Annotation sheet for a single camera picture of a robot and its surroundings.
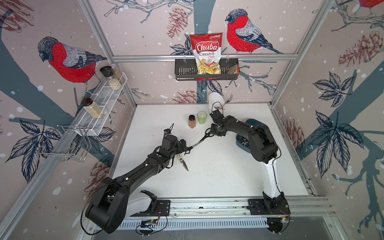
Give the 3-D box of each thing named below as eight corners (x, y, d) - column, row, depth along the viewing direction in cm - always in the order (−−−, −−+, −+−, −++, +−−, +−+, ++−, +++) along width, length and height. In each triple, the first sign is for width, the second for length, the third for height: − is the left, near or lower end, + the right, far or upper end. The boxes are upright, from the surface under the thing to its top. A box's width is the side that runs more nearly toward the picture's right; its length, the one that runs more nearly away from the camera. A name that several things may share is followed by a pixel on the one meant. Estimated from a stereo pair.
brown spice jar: (191, 128, 107) (191, 120, 100) (188, 125, 109) (187, 116, 102) (196, 125, 109) (196, 117, 102) (192, 121, 111) (192, 113, 104)
